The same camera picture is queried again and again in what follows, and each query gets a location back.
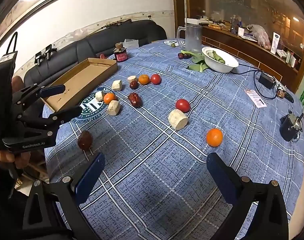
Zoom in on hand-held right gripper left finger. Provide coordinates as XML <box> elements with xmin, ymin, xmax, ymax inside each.
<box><xmin>22</xmin><ymin>152</ymin><xmax>106</xmax><ymax>240</ymax></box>

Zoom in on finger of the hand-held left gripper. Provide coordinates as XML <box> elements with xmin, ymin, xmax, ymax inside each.
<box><xmin>17</xmin><ymin>107</ymin><xmax>82</xmax><ymax>133</ymax></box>
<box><xmin>13</xmin><ymin>84</ymin><xmax>66</xmax><ymax>108</ymax></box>

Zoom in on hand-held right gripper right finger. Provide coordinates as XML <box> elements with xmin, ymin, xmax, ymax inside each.
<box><xmin>206</xmin><ymin>152</ymin><xmax>290</xmax><ymax>240</ymax></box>

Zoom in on shallow cardboard box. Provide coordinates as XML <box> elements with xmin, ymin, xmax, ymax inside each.
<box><xmin>40</xmin><ymin>58</ymin><xmax>118</xmax><ymax>112</ymax></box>

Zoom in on wrinkled red date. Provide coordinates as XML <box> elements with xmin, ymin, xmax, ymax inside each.
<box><xmin>128</xmin><ymin>92</ymin><xmax>143</xmax><ymax>108</ymax></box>

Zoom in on large white yam piece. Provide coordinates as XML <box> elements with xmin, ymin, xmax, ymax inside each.
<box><xmin>168</xmin><ymin>109</ymin><xmax>189</xmax><ymax>131</ymax></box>

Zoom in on person's left hand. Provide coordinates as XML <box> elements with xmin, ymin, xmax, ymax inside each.
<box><xmin>0</xmin><ymin>151</ymin><xmax>31</xmax><ymax>170</ymax></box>

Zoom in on black leather sofa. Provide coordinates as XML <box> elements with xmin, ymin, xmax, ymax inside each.
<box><xmin>13</xmin><ymin>19</ymin><xmax>167</xmax><ymax>88</ymax></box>

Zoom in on dark jar with cork lid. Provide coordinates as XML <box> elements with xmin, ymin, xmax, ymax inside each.
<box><xmin>113</xmin><ymin>43</ymin><xmax>128</xmax><ymax>63</ymax></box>

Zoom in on black mug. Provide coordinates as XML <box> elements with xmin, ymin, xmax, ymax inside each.
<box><xmin>279</xmin><ymin>110</ymin><xmax>304</xmax><ymax>142</ymax></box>

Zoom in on white label card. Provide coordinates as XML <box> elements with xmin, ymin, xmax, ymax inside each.
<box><xmin>246</xmin><ymin>89</ymin><xmax>265</xmax><ymax>108</ymax></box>

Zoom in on clear plastic bag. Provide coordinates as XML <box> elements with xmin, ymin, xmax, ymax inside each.
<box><xmin>123</xmin><ymin>39</ymin><xmax>140</xmax><ymax>49</ymax></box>

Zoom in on black power plug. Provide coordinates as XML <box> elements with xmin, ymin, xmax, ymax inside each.
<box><xmin>276</xmin><ymin>85</ymin><xmax>294</xmax><ymax>103</ymax></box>

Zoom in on black power adapter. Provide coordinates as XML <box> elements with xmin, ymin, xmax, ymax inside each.
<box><xmin>258</xmin><ymin>72</ymin><xmax>276</xmax><ymax>90</ymax></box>

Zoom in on white bowl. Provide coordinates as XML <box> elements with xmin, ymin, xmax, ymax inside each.
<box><xmin>201</xmin><ymin>47</ymin><xmax>239</xmax><ymax>73</ymax></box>

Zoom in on green leafy vegetable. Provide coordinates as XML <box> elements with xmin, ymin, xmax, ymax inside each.
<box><xmin>181</xmin><ymin>50</ymin><xmax>210</xmax><ymax>72</ymax></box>

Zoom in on green leaves in bowl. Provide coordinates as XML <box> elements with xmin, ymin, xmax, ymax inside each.
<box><xmin>208</xmin><ymin>51</ymin><xmax>226</xmax><ymax>64</ymax></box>

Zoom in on clear glass pitcher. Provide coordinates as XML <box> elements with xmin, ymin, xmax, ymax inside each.
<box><xmin>176</xmin><ymin>24</ymin><xmax>203</xmax><ymax>53</ymax></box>

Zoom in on wooden cabinet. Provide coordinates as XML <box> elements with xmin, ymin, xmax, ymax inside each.
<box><xmin>172</xmin><ymin>0</ymin><xmax>304</xmax><ymax>93</ymax></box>

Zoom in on white standing card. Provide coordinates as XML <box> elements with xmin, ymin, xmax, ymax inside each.
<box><xmin>270</xmin><ymin>32</ymin><xmax>280</xmax><ymax>54</ymax></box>

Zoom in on translucent plastic bag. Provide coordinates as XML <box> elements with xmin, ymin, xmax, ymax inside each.
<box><xmin>246</xmin><ymin>24</ymin><xmax>271</xmax><ymax>49</ymax></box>

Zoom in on flat white box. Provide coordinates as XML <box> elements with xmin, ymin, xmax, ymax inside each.
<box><xmin>186</xmin><ymin>17</ymin><xmax>209</xmax><ymax>25</ymax></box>

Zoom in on black cable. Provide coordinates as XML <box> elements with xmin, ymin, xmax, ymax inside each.
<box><xmin>232</xmin><ymin>64</ymin><xmax>280</xmax><ymax>99</ymax></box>

